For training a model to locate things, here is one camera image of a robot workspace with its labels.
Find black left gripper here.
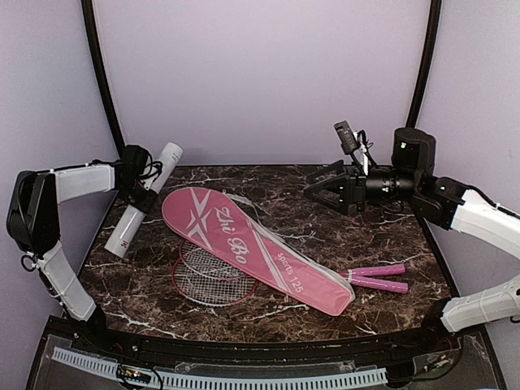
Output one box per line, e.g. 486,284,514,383
119,179,159,214

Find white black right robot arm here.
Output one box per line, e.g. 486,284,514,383
304,122,519,353

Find white cardboard shuttlecock tube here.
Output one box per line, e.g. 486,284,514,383
105,142,184,258

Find pink racket cover bag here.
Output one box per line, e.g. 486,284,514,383
162,187,355,316

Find black front table rail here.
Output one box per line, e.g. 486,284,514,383
103,295,493,367

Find grey slotted cable duct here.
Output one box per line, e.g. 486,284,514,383
51,347,388,389

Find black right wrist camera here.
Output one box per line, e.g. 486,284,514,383
334,121,378,175

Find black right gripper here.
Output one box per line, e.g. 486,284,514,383
305,158,421,215

